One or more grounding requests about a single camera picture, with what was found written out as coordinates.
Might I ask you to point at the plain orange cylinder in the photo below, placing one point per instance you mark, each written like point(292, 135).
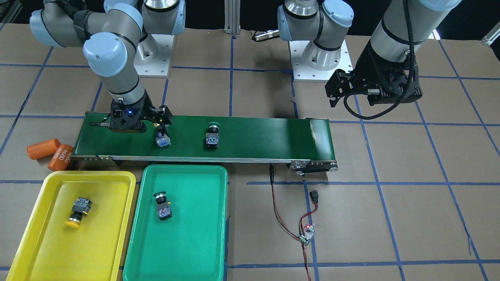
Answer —
point(43, 149)

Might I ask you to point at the small controller board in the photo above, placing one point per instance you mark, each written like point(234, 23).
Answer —
point(307, 234)

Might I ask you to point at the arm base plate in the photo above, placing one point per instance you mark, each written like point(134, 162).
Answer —
point(153, 56)
point(312, 64)

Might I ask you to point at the green conveyor belt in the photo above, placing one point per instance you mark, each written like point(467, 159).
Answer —
point(305, 145)

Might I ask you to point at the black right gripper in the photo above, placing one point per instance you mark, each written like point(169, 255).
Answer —
point(161, 115)

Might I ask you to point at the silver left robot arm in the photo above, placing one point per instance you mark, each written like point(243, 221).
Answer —
point(405, 26)

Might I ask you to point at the aluminium frame post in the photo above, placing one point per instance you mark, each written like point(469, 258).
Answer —
point(232, 17)

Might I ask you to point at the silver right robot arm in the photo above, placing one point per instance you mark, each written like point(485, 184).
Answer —
point(110, 41)

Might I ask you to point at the green push button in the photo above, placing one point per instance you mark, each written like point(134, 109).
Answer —
point(212, 135)
point(163, 206)

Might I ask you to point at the orange cylinder with number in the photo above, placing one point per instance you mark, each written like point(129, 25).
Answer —
point(61, 159)

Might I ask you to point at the yellow push button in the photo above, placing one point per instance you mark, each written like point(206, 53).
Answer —
point(162, 140)
point(81, 206)

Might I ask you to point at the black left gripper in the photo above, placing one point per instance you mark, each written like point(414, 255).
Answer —
point(366, 66)

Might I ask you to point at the green plastic tray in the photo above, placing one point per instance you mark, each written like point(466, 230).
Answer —
point(189, 246)

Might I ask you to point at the yellow plastic tray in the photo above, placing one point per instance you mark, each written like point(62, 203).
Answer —
point(77, 228)

